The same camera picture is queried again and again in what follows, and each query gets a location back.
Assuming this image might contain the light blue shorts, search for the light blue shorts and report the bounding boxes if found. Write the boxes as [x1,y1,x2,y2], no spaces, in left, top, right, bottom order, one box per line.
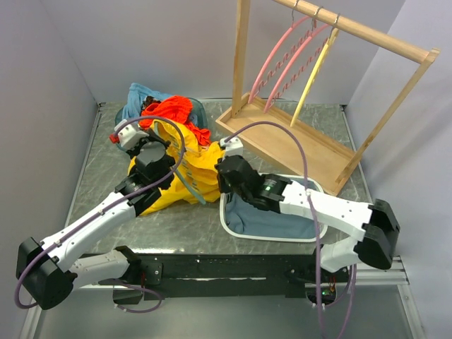
[121,83,172,119]

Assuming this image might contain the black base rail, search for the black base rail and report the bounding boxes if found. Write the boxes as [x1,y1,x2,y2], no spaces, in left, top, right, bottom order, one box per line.
[98,252,347,301]

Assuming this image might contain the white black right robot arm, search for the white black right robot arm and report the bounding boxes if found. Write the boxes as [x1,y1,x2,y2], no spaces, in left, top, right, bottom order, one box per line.
[215,155,400,282]

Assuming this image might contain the wooden hanger rack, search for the wooden hanger rack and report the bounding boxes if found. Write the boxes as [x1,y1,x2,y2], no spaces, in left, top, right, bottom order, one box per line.
[216,1,440,196]

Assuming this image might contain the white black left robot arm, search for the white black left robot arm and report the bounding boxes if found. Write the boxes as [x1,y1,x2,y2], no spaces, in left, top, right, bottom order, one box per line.
[14,137,178,310]

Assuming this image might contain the green hanger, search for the green hanger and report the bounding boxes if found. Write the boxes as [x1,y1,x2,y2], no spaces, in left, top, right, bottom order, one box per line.
[174,166,206,205]

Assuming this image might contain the pink hanger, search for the pink hanger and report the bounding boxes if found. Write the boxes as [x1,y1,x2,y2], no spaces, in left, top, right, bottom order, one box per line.
[247,6,309,104]
[263,16,333,114]

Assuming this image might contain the grey-blue cloth in basket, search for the grey-blue cloth in basket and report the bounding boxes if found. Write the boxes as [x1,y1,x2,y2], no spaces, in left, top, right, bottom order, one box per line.
[225,176,319,239]

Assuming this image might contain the yellow shorts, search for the yellow shorts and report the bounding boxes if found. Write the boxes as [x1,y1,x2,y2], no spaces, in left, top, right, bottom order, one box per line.
[141,120,225,216]

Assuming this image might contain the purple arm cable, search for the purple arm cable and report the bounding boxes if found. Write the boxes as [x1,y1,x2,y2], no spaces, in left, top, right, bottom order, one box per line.
[225,121,354,339]
[13,115,187,309]

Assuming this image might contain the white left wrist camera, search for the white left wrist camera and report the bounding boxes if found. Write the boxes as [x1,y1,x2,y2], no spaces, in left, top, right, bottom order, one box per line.
[109,124,149,150]

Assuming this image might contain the white perforated plastic basket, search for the white perforated plastic basket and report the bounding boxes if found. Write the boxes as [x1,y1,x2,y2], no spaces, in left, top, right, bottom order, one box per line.
[219,173,328,244]

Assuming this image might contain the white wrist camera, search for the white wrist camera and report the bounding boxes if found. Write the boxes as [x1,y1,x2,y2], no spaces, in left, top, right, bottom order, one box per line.
[219,137,244,157]
[109,124,149,150]

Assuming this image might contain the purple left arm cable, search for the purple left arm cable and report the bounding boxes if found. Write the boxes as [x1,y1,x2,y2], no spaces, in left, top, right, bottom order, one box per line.
[13,115,187,309]

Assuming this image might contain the orange shorts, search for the orange shorts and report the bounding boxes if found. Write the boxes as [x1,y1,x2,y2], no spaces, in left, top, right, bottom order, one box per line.
[141,95,211,146]

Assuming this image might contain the yellow hanger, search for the yellow hanger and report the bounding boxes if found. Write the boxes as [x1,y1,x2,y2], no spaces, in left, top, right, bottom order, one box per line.
[290,13,340,127]

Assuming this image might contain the teal plastic basket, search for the teal plastic basket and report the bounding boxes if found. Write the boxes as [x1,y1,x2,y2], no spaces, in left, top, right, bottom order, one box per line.
[115,97,208,129]

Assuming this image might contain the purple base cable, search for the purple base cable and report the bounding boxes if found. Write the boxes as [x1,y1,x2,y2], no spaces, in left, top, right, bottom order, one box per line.
[112,280,166,314]

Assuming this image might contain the pink hanger outer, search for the pink hanger outer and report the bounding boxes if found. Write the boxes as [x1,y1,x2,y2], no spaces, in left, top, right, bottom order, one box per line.
[247,6,309,104]

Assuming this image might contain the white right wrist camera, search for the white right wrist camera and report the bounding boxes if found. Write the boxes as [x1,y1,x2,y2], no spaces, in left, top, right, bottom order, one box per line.
[219,137,244,157]

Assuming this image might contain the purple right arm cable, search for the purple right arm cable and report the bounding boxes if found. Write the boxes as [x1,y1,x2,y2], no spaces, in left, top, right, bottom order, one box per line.
[225,121,354,339]

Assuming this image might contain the pink hanger inner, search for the pink hanger inner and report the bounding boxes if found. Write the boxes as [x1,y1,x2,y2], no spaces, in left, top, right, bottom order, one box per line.
[263,16,333,114]

